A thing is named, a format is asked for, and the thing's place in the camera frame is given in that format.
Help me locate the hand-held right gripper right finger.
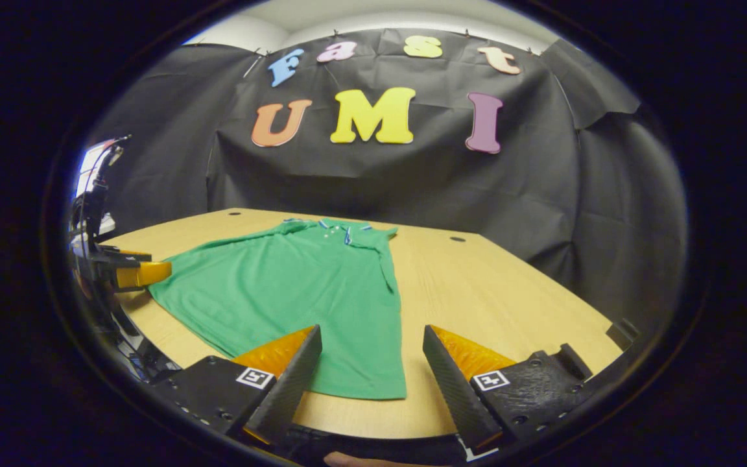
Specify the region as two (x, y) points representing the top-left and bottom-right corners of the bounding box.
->
(423, 324), (602, 453)

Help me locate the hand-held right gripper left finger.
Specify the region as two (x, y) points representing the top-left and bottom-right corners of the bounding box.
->
(150, 324), (324, 447)

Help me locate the green T-shirt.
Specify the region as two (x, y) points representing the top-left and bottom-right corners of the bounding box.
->
(148, 219), (408, 400)

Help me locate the bright display screen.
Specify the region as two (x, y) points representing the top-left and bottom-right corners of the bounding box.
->
(77, 138), (115, 198)

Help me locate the black backdrop cloth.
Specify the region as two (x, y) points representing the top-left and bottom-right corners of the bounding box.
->
(85, 29), (689, 325)

